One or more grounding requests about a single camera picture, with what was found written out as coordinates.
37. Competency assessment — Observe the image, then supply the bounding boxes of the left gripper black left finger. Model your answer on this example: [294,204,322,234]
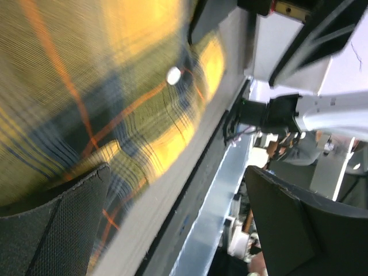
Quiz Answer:
[1,163,111,275]

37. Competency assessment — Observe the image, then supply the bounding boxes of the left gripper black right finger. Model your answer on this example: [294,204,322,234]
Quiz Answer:
[244,166,367,275]

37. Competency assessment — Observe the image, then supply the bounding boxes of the yellow plaid long sleeve shirt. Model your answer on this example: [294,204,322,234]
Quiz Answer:
[1,1,225,275]

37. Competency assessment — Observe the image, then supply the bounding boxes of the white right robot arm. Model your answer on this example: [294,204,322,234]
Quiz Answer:
[224,91,367,141]

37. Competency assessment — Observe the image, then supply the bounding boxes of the white plastic bin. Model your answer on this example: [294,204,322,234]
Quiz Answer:
[253,1,367,94]

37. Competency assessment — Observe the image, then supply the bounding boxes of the aluminium rail frame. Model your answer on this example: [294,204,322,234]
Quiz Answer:
[170,135,254,276]

